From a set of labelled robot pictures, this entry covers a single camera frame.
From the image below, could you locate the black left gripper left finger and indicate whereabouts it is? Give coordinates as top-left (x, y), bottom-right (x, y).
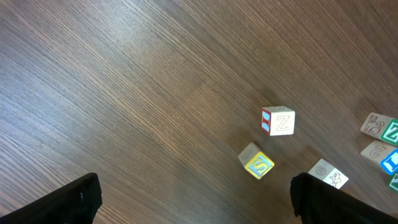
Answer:
top-left (1, 172), bottom-right (102, 224)

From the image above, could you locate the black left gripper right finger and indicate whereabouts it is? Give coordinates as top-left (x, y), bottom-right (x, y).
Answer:
top-left (290, 172), bottom-right (397, 224)

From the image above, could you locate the green V wooden block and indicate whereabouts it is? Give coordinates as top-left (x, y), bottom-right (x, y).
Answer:
top-left (308, 159), bottom-right (349, 189)

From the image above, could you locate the plain wooden block left edge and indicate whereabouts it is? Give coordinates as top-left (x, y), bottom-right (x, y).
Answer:
top-left (238, 142), bottom-right (275, 179)

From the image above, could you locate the blue top left block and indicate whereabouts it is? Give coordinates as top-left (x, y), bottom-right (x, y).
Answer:
top-left (360, 140), bottom-right (397, 175)

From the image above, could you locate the green top far block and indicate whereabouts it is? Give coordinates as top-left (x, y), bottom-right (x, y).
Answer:
top-left (387, 172), bottom-right (398, 192)

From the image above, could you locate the plain wooden block far left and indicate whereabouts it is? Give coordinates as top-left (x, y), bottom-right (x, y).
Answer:
top-left (261, 106), bottom-right (295, 136)

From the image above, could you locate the green top left block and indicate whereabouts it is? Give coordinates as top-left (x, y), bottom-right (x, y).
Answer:
top-left (360, 113), bottom-right (397, 146)

